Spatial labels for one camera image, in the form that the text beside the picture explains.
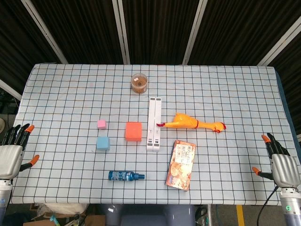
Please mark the blue spray bottle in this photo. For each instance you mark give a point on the blue spray bottle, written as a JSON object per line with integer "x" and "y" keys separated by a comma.
{"x": 122, "y": 175}

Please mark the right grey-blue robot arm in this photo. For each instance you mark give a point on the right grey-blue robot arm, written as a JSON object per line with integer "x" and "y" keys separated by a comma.
{"x": 290, "y": 207}

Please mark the small pink foam block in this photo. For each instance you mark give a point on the small pink foam block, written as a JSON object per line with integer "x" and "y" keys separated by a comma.
{"x": 101, "y": 124}

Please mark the clear jar of rubber bands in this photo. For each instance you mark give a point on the clear jar of rubber bands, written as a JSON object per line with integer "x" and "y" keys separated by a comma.
{"x": 139, "y": 83}

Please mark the brown cardboard box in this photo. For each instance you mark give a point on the brown cardboard box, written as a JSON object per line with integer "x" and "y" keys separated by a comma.
{"x": 96, "y": 221}

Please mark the metal table leg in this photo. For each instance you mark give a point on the metal table leg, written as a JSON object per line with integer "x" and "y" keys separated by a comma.
{"x": 209, "y": 215}

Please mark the orange cookie box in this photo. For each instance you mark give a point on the orange cookie box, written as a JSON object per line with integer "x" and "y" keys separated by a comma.
{"x": 181, "y": 164}

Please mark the checkered light blue tablecloth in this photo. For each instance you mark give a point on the checkered light blue tablecloth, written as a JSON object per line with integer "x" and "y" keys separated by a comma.
{"x": 70, "y": 94}

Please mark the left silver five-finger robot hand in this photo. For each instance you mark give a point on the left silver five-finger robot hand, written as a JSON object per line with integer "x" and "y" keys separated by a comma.
{"x": 10, "y": 155}

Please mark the white folding stand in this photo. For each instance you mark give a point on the white folding stand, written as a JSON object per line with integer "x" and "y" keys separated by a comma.
{"x": 150, "y": 122}

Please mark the white frame post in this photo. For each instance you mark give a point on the white frame post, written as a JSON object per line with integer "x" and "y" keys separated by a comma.
{"x": 9, "y": 90}
{"x": 281, "y": 43}
{"x": 45, "y": 33}
{"x": 195, "y": 30}
{"x": 121, "y": 30}

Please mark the light blue block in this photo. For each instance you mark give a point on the light blue block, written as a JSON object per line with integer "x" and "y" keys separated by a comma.
{"x": 103, "y": 143}

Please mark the dark brown curtain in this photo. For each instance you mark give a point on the dark brown curtain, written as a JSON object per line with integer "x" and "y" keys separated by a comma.
{"x": 160, "y": 28}

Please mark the large orange foam block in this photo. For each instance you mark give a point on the large orange foam block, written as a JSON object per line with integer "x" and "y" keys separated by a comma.
{"x": 133, "y": 131}

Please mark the yellow rubber chicken toy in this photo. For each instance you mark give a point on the yellow rubber chicken toy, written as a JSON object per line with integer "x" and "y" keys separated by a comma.
{"x": 183, "y": 122}

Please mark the grey-blue robot torso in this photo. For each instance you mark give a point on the grey-blue robot torso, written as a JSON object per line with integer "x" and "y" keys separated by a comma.
{"x": 145, "y": 215}

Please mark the white plastic bag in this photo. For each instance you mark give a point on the white plastic bag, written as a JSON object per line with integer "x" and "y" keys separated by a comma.
{"x": 65, "y": 208}

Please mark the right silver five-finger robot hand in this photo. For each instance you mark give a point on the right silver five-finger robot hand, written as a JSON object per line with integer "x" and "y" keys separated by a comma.
{"x": 287, "y": 169}

